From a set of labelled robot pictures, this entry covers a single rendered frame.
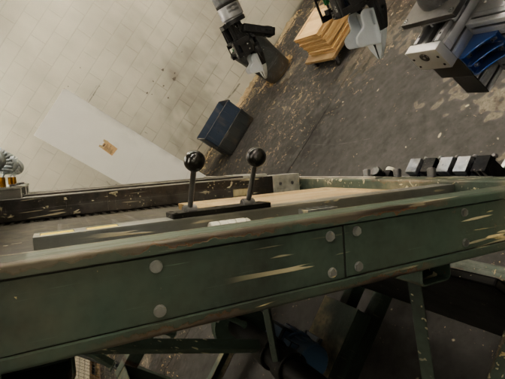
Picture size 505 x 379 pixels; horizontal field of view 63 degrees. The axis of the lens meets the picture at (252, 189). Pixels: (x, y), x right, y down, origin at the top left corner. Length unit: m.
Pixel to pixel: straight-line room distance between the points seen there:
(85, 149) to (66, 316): 4.38
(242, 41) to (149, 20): 5.01
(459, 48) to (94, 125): 3.95
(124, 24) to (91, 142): 2.10
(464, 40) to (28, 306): 1.37
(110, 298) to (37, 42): 5.88
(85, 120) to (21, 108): 1.61
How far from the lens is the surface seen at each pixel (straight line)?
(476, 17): 1.53
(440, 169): 1.43
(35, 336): 0.50
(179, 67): 6.34
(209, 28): 6.51
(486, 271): 1.91
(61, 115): 4.82
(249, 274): 0.54
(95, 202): 1.45
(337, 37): 4.41
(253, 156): 0.75
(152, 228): 0.74
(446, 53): 1.47
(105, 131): 4.82
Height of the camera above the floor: 1.71
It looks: 23 degrees down
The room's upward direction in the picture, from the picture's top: 57 degrees counter-clockwise
